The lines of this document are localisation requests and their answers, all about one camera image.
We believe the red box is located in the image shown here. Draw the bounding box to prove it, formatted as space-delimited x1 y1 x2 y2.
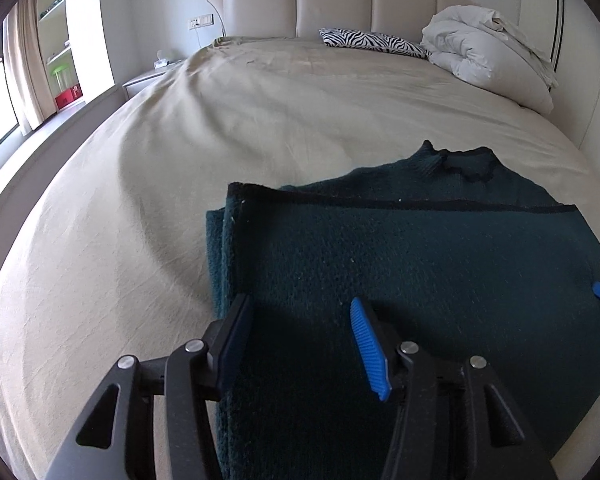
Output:
55 84 83 110

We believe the tissue box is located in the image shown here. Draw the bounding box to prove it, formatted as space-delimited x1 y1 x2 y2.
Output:
154 50 171 70

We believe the wall power socket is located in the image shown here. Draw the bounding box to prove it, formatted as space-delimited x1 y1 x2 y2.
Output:
188 13 214 29

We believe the white wall shelf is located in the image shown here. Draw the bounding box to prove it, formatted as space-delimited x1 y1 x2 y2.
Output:
36 0 79 99

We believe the zebra print pillow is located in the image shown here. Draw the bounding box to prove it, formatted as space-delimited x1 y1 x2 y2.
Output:
318 27 428 60

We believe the white wardrobe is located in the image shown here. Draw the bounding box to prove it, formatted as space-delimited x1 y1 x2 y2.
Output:
519 0 600 165

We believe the green lidded container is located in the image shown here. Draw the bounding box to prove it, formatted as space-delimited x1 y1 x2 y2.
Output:
52 65 74 93

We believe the beige curtain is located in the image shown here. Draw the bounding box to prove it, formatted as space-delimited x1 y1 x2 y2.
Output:
3 0 57 136

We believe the beige bed sheet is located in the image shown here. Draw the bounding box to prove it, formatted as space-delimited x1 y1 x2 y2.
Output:
0 40 600 479

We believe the white nightstand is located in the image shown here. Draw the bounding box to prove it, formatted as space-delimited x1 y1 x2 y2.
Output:
122 60 183 100

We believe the white folded duvet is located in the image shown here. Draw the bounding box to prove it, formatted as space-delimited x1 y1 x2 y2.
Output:
422 4 558 116

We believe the dark green knit sweater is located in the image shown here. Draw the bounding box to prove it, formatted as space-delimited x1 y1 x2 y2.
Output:
206 143 600 479

